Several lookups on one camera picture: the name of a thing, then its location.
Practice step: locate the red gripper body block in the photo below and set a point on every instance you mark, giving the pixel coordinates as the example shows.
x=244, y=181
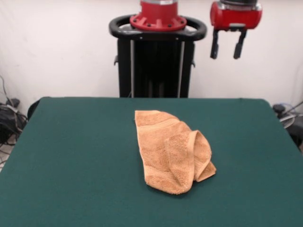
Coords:
x=236, y=17

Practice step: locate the tan terry towel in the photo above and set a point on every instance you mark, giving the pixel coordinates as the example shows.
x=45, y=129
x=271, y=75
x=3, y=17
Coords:
x=161, y=146

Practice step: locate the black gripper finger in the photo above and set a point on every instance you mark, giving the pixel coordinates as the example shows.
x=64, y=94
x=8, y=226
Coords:
x=215, y=49
x=237, y=50

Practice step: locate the grey round device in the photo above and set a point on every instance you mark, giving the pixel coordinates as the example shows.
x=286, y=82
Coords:
x=287, y=120

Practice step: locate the black power adapter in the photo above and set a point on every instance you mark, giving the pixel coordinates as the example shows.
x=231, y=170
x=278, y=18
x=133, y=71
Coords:
x=13, y=102

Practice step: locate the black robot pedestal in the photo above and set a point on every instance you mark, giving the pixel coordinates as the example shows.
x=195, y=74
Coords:
x=156, y=71

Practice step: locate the black power plug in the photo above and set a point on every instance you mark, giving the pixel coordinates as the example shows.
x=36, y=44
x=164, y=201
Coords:
x=278, y=108

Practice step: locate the dark green table cloth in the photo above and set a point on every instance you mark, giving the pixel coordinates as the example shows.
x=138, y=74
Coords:
x=71, y=165

